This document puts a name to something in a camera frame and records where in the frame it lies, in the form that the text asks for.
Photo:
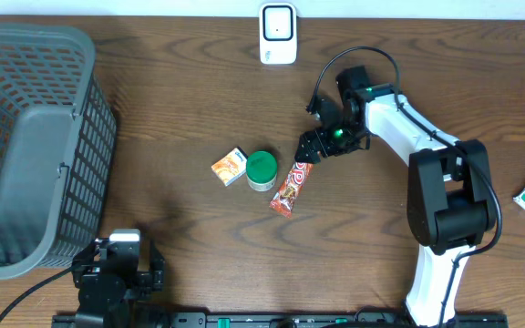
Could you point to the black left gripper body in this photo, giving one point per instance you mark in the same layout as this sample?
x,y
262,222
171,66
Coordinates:
x,y
146,282

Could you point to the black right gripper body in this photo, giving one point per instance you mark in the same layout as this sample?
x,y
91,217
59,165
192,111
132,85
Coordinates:
x,y
344,138

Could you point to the orange chocolate bar wrapper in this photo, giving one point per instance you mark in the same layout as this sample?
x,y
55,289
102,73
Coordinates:
x,y
289,191

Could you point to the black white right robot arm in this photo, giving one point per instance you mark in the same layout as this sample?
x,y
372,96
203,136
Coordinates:
x,y
451,203

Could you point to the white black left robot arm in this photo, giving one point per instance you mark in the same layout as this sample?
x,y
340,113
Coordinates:
x,y
109,282

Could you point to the white barcode scanner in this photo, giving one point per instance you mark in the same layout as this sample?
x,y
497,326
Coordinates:
x,y
278,33

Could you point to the green lid jar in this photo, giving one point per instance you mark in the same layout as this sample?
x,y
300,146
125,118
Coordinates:
x,y
261,171

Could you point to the small orange box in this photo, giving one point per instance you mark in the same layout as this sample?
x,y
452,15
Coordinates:
x,y
231,167

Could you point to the grey plastic mesh basket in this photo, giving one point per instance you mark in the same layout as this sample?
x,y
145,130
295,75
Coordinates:
x,y
57,136

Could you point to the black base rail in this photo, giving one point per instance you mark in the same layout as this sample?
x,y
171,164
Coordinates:
x,y
300,320

